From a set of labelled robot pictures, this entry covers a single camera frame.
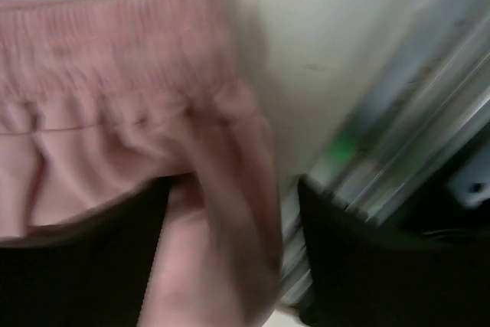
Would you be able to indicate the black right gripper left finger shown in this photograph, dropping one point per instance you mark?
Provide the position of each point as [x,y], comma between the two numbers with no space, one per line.
[96,279]

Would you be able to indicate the aluminium table frame rail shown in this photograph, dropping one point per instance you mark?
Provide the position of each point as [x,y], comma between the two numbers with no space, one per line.
[414,156]

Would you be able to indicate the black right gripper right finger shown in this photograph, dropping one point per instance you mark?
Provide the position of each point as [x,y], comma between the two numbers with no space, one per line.
[368,276]

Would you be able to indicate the pink trousers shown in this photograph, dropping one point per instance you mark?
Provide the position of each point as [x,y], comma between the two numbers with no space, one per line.
[99,98]

